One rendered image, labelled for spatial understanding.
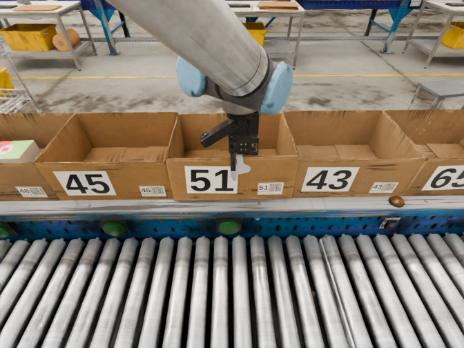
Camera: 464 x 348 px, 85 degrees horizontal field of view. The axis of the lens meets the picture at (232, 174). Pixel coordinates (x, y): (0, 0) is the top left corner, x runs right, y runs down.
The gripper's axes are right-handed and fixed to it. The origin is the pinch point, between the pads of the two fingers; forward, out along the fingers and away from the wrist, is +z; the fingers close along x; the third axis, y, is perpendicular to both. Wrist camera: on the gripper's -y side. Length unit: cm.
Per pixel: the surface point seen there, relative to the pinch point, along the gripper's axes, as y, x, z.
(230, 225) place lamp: -0.7, -2.1, 17.9
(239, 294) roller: 1.8, -18.8, 30.5
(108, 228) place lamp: -41.5, -2.0, 18.8
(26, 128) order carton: -80, 30, -5
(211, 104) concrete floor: -21, 249, 45
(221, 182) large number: -3.1, 0.1, 2.4
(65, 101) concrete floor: -204, 258, 43
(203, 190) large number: -9.1, 0.4, 5.4
